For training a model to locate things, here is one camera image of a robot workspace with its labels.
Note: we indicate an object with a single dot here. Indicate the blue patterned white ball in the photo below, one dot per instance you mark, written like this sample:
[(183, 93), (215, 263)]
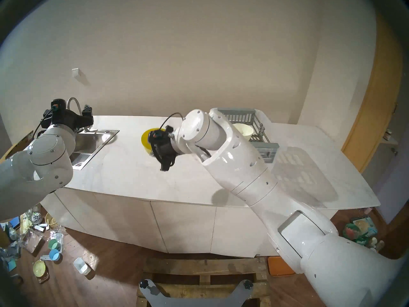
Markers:
[(36, 217)]

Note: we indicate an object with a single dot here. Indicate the wooden door frame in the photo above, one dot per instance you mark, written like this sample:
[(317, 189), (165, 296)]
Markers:
[(374, 95)]

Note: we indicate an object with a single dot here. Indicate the grey plastic drying rack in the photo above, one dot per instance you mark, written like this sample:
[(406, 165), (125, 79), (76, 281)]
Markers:
[(265, 148)]

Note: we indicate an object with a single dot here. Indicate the small jar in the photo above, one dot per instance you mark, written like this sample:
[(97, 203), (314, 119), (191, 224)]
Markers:
[(387, 135)]

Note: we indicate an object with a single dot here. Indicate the clear plastic bag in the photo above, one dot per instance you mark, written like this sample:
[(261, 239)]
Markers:
[(30, 240)]

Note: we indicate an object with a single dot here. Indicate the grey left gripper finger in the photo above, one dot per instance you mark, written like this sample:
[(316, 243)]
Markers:
[(88, 110), (48, 113)]

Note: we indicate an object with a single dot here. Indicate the white wall switch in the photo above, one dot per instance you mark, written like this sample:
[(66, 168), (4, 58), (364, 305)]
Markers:
[(75, 73)]

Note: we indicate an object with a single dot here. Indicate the cream plastic bowl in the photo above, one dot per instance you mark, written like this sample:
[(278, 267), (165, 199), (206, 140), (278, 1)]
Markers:
[(244, 130)]

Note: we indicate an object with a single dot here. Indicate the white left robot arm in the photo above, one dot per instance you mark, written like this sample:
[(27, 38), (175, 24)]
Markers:
[(19, 178)]

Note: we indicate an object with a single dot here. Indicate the white plastic container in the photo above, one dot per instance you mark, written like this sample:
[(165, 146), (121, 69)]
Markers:
[(81, 265)]

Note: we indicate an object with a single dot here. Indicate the wooden pallet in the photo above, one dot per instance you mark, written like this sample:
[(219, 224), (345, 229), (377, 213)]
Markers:
[(204, 266)]

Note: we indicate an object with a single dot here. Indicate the blue food box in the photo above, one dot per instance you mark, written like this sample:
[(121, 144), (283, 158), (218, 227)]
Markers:
[(364, 224)]

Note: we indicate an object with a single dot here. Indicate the teal box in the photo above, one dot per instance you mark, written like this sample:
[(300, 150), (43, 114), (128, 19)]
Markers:
[(11, 264)]

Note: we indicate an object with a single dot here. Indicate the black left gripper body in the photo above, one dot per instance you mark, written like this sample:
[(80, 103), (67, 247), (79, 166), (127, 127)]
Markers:
[(68, 117)]

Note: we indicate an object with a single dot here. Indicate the white counter cabinet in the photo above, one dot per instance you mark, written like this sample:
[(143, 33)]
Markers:
[(179, 226)]

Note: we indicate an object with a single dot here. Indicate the green cup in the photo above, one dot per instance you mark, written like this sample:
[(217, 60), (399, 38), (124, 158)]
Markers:
[(53, 244)]

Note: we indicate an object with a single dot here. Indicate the orange tray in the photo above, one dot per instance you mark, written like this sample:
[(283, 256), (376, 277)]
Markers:
[(280, 266)]

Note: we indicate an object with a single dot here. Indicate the yellow plastic bowl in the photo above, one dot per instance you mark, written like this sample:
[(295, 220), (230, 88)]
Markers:
[(145, 140)]

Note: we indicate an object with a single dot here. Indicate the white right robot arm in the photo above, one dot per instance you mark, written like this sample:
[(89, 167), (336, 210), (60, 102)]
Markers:
[(243, 169)]

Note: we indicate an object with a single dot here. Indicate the brown cardboard box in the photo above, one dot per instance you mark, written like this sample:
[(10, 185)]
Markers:
[(16, 146)]

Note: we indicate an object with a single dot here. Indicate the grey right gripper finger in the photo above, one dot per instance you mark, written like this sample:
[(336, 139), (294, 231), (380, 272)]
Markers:
[(166, 165)]

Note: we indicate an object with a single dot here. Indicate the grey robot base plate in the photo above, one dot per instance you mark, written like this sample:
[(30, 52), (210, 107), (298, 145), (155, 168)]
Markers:
[(195, 301)]

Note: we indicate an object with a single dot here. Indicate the stainless steel sink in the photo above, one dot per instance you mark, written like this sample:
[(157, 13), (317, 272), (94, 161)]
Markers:
[(92, 146)]

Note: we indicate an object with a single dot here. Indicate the green snack bag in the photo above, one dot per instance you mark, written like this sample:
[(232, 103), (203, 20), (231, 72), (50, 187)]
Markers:
[(353, 232)]

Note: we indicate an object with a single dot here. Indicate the steel gooseneck faucet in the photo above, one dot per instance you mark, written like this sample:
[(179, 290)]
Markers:
[(74, 99)]

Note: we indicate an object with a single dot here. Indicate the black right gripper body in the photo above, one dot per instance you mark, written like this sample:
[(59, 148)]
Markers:
[(166, 146)]

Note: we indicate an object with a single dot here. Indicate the black base knob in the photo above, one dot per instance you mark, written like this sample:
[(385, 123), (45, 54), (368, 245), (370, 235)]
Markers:
[(144, 283), (248, 284)]

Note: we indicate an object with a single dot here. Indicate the wicker basket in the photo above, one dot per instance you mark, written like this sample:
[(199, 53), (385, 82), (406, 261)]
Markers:
[(51, 220)]

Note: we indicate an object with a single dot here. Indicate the blue measuring cup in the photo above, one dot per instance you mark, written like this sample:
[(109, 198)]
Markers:
[(53, 254)]

